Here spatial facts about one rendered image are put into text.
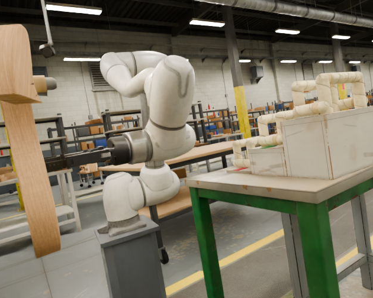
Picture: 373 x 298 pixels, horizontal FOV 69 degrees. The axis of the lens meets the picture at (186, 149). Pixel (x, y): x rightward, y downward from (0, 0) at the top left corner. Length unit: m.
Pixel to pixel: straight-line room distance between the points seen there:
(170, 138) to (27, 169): 0.35
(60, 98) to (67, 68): 1.25
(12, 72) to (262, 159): 0.75
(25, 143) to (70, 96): 11.48
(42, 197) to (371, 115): 0.88
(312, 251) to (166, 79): 0.55
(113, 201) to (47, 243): 0.79
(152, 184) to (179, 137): 0.66
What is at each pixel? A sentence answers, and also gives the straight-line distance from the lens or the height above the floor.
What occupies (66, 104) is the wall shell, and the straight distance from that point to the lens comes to 11.93.
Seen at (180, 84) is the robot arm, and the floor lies 1.23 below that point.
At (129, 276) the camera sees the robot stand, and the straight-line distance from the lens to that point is 1.40.
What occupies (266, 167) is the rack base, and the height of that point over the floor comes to 0.96.
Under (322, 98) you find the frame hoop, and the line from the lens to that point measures 0.82.
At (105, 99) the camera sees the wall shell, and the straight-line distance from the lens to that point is 12.33.
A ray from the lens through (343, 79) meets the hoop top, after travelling 0.90.
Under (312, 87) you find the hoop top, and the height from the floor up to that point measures 1.19.
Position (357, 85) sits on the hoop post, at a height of 1.17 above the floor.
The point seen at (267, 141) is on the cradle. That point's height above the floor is 1.04.
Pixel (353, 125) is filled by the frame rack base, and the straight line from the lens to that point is 0.89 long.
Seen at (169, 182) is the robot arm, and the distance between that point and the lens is 1.39.
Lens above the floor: 1.11
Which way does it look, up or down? 3 degrees down
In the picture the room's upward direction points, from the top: 9 degrees counter-clockwise
